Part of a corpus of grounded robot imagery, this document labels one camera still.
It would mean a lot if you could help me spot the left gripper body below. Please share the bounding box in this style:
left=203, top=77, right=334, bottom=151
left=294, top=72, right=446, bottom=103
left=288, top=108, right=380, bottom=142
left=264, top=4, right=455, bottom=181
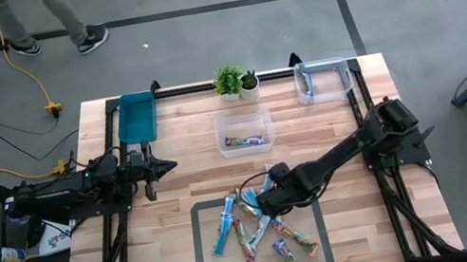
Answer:
left=118, top=140, right=159, bottom=206

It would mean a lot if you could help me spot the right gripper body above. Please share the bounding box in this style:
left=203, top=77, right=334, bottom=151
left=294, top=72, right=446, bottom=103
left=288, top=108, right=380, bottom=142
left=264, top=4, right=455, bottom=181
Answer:
left=251, top=158, right=325, bottom=219

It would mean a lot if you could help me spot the green and orange granola bar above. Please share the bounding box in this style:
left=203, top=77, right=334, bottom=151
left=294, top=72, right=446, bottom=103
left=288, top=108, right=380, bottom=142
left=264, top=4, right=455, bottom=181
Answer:
left=271, top=213, right=323, bottom=262

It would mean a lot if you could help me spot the blue plastic bin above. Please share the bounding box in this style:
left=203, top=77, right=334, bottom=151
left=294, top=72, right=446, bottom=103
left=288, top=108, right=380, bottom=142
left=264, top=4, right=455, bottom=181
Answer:
left=111, top=89, right=163, bottom=148

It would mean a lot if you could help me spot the frosted plastic bin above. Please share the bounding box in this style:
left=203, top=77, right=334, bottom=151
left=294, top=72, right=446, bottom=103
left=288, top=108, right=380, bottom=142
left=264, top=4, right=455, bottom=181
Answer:
left=211, top=106, right=279, bottom=161

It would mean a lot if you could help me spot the succulent in round white pot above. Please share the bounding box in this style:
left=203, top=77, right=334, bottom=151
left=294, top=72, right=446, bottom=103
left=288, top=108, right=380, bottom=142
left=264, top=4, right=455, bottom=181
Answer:
left=235, top=68, right=264, bottom=103

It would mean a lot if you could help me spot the white printed bag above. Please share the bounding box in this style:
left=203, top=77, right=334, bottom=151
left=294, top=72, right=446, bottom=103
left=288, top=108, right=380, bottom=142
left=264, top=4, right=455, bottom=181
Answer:
left=32, top=215, right=77, bottom=259

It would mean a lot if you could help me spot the leafy plant in white pot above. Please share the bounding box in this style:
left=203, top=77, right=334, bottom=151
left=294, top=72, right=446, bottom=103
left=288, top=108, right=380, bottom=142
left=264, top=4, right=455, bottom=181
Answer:
left=209, top=62, right=248, bottom=105

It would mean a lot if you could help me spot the clear plastic bin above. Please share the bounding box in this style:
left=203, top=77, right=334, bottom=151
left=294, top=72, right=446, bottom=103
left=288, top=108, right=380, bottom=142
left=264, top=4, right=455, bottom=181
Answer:
left=291, top=54, right=358, bottom=109

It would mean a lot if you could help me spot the bottle with yellow label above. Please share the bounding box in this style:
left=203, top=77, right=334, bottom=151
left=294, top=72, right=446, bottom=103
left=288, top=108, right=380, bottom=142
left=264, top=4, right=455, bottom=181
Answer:
left=0, top=242, right=29, bottom=262

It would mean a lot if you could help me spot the person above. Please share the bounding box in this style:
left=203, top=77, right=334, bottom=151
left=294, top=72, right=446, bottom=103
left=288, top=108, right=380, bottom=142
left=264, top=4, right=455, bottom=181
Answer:
left=0, top=0, right=113, bottom=71

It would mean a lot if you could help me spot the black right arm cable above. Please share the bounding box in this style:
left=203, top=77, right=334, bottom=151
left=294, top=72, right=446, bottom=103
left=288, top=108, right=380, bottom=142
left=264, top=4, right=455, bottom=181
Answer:
left=235, top=170, right=276, bottom=209

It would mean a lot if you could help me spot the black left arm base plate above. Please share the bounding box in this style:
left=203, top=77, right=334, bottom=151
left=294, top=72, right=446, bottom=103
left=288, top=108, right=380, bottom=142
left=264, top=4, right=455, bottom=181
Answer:
left=66, top=186, right=138, bottom=223

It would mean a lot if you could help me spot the black aluminium table frame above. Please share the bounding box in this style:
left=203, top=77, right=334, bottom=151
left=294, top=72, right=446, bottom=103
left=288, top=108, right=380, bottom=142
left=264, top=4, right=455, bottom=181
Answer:
left=28, top=28, right=466, bottom=262

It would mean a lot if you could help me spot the black floor cable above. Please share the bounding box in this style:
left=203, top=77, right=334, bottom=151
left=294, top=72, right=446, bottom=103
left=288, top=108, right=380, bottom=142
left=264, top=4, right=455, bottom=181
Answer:
left=0, top=103, right=84, bottom=169

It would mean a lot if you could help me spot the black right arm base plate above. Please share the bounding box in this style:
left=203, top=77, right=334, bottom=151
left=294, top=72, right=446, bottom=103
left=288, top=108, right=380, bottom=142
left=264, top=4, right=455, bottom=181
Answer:
left=359, top=122, right=441, bottom=174

